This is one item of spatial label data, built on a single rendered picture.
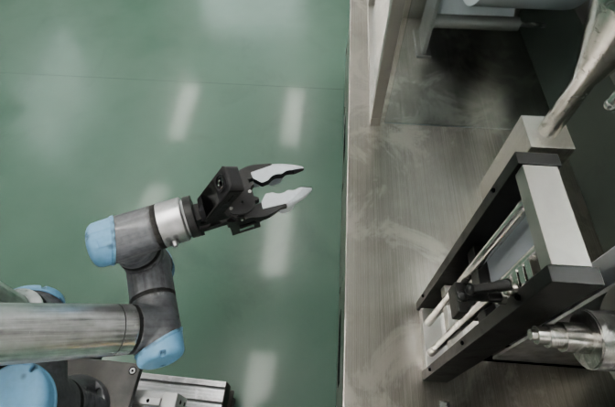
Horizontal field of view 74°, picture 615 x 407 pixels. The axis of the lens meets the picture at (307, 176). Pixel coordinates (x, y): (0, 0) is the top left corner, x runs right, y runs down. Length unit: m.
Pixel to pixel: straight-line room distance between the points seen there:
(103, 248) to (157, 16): 2.90
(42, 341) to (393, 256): 0.72
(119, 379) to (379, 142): 0.88
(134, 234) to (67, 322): 0.15
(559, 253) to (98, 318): 0.59
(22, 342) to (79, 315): 0.07
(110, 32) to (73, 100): 0.70
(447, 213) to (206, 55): 2.26
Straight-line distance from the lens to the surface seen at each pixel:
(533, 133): 0.98
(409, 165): 1.18
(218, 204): 0.65
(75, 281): 2.22
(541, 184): 0.53
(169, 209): 0.69
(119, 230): 0.70
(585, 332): 0.57
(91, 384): 1.06
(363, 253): 1.02
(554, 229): 0.50
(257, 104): 2.61
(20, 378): 0.92
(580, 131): 1.34
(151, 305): 0.74
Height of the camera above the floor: 1.82
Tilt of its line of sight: 55 degrees down
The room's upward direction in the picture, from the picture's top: straight up
